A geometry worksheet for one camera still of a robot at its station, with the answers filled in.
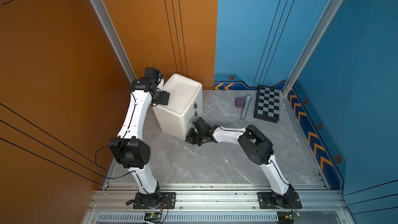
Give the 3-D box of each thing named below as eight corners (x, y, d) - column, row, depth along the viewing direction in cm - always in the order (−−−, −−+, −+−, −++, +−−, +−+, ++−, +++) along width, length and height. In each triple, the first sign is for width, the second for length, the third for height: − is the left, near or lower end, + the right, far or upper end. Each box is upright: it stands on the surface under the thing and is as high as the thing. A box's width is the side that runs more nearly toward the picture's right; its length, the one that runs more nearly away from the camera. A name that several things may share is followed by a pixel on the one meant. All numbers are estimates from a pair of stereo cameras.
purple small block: (235, 108, 113) (236, 104, 109) (234, 101, 117) (235, 96, 113) (243, 108, 113) (245, 104, 109) (242, 101, 117) (243, 96, 113)
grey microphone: (240, 119, 106) (241, 116, 104) (245, 98, 119) (246, 94, 116) (246, 120, 105) (247, 118, 103) (250, 99, 118) (251, 96, 115)
